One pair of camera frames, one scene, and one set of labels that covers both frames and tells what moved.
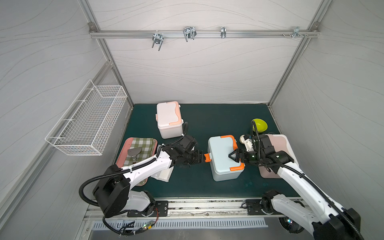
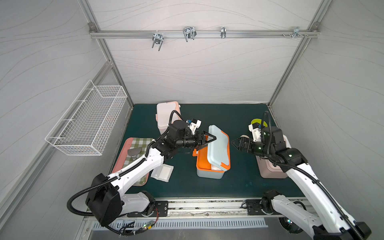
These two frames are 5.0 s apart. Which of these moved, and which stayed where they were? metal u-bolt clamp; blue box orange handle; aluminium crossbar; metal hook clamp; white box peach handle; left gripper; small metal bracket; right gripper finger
Moved: right gripper finger; left gripper; blue box orange handle
Stayed: small metal bracket; metal hook clamp; metal u-bolt clamp; white box peach handle; aluminium crossbar
